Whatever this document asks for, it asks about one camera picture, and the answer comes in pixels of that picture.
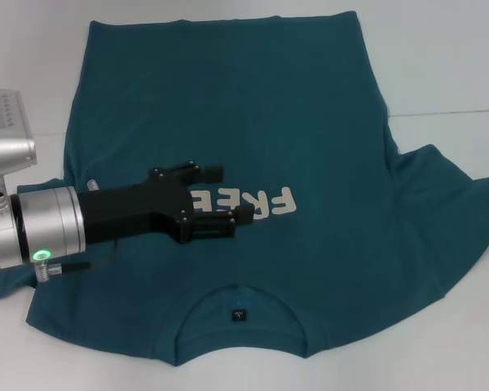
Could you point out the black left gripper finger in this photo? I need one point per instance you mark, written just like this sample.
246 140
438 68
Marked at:
216 174
244 213

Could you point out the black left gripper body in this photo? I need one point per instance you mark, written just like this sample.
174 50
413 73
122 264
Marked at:
126 213

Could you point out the teal t-shirt with FREE print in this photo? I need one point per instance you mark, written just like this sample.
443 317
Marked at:
289 102

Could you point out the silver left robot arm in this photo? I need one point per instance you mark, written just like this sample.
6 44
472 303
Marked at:
45 228

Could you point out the small silver plug stub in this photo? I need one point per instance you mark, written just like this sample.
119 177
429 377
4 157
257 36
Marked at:
93 185

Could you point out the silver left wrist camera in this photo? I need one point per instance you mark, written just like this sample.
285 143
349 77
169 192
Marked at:
4 130

